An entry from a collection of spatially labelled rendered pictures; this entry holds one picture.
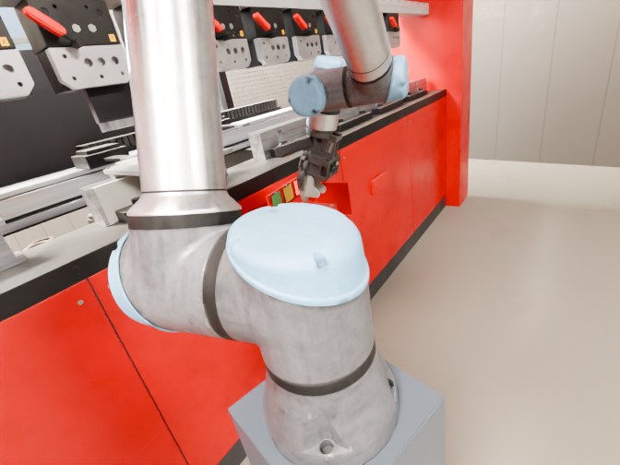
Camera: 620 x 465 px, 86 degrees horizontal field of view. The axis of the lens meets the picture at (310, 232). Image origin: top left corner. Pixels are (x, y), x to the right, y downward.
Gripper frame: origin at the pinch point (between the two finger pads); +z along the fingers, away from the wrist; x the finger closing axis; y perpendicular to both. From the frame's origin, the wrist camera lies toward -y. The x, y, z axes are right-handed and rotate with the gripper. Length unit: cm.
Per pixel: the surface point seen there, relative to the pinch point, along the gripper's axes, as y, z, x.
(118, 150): -55, -1, -15
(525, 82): 57, -9, 307
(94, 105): -43, -18, -26
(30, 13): -43, -36, -34
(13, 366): -21, 15, -64
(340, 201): 6.3, 5.2, 14.2
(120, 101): -43, -19, -20
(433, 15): -17, -47, 191
